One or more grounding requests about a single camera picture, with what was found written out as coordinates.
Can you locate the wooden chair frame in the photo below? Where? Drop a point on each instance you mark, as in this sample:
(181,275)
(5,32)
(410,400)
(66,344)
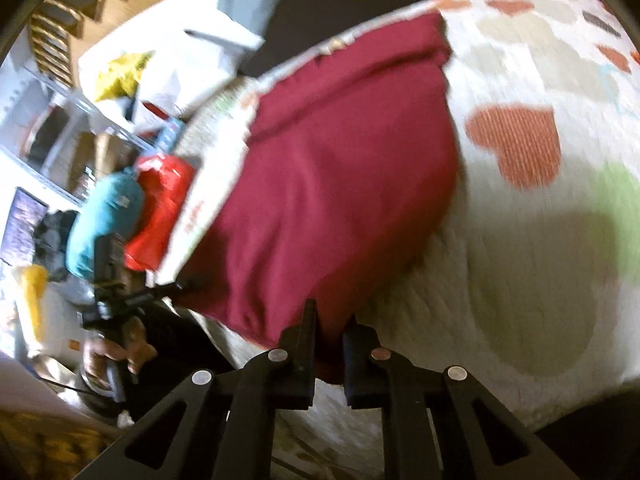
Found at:
(51,27)

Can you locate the left hand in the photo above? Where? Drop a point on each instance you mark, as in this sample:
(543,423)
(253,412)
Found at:
(99,351)

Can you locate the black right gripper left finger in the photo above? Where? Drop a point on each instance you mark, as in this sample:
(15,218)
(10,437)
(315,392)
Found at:
(219,426)

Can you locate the yellow plastic bag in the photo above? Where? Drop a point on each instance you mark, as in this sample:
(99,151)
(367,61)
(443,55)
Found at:
(122,76)

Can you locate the white heart-patterned quilt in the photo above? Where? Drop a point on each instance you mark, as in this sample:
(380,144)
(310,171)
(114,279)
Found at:
(531,282)

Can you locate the black cushion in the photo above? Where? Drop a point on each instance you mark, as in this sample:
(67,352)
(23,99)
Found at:
(295,26)

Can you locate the red plastic bag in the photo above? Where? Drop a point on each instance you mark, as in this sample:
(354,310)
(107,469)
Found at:
(165,181)

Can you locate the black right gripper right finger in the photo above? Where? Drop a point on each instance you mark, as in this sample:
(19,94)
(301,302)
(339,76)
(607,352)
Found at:
(440,425)

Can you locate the dark red shirt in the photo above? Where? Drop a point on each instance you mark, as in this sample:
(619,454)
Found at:
(351,164)

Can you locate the light blue printed box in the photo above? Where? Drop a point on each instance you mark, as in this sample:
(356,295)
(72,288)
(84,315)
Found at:
(169,135)

